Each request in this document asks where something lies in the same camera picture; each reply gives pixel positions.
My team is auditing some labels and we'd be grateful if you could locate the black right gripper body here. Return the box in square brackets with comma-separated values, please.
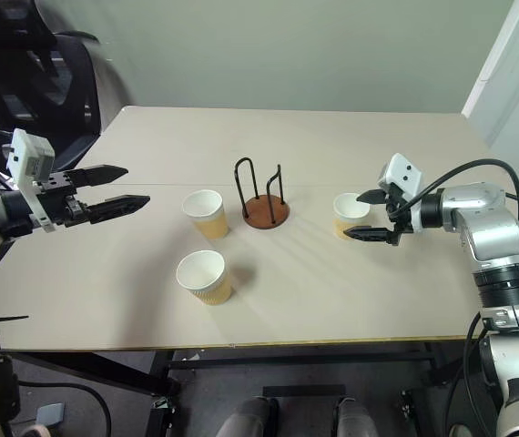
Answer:
[380, 181, 414, 247]

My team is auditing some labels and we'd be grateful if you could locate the black right body cable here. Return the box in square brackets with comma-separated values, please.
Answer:
[462, 311, 486, 437]

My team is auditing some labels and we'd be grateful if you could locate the black office chair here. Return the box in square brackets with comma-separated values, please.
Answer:
[0, 0, 106, 183]

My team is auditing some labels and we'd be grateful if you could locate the black wire cup holder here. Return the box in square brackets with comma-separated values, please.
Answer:
[233, 157, 290, 229]

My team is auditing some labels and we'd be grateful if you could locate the tan ribbed paper cup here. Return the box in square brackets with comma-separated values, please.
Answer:
[176, 249, 232, 307]
[331, 192, 372, 241]
[182, 189, 230, 239]

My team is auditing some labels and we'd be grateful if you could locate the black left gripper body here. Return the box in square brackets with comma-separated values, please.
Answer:
[36, 170, 93, 229]

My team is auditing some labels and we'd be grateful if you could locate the white partition panel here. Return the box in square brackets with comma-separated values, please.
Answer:
[462, 0, 519, 160]

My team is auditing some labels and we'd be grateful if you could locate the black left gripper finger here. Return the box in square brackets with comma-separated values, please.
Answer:
[70, 165, 129, 188]
[88, 195, 151, 225]

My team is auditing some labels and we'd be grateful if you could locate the black left body cable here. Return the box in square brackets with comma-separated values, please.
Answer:
[17, 381, 108, 437]

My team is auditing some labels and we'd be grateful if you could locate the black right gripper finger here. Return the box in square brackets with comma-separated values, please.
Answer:
[343, 226, 400, 242]
[356, 188, 386, 205]

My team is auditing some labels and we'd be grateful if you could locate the black floor tape strip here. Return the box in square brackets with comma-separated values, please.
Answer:
[262, 384, 347, 398]

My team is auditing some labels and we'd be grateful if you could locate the black table frame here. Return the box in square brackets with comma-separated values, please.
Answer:
[0, 339, 456, 437]

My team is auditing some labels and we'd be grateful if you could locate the dark rounded shape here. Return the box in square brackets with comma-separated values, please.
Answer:
[216, 396, 272, 437]
[334, 396, 386, 437]

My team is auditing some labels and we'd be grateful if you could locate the grey blue block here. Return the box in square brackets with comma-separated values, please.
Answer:
[36, 402, 66, 427]

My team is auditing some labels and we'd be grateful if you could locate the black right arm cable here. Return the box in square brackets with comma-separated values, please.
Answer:
[389, 158, 519, 279]

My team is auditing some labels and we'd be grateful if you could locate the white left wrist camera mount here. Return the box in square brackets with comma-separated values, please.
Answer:
[5, 128, 56, 234]

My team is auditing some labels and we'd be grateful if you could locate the black body cable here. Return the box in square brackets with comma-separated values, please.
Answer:
[462, 311, 486, 437]
[17, 381, 108, 437]

